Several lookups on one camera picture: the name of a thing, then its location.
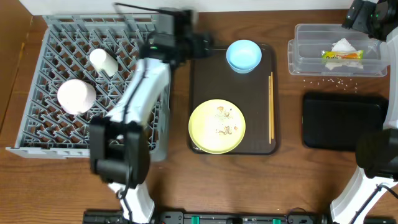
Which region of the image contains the light blue bowl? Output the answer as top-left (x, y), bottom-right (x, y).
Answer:
top-left (226, 40), bottom-right (262, 73)

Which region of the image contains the grey dish rack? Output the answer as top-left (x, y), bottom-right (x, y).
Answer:
top-left (10, 14), bottom-right (158, 159)

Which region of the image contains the white cup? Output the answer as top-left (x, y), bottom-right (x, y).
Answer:
top-left (89, 49), bottom-right (119, 77)

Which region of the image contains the dark brown serving tray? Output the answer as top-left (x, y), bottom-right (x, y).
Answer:
top-left (188, 44), bottom-right (280, 155)

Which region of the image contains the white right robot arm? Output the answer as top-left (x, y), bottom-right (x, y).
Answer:
top-left (323, 0), bottom-right (397, 224)

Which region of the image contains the wooden chopstick right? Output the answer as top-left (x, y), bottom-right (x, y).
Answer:
top-left (271, 72), bottom-right (275, 139)

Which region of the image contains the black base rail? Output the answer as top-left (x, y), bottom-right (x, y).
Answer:
top-left (82, 210), bottom-right (398, 224)

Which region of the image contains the black tray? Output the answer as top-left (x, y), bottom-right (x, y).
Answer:
top-left (302, 92), bottom-right (389, 152)

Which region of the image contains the yellow snack wrapper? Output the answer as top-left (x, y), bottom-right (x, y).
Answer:
top-left (322, 50), bottom-right (364, 60)

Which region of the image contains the yellow plate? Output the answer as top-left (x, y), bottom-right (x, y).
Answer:
top-left (188, 99), bottom-right (246, 154)

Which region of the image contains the clear plastic bin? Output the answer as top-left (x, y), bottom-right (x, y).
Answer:
top-left (287, 24), bottom-right (390, 77)

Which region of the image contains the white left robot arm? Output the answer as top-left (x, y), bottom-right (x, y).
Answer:
top-left (90, 7), bottom-right (213, 223)

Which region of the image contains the white crumpled napkin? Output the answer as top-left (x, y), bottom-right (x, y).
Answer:
top-left (322, 38), bottom-right (363, 70)

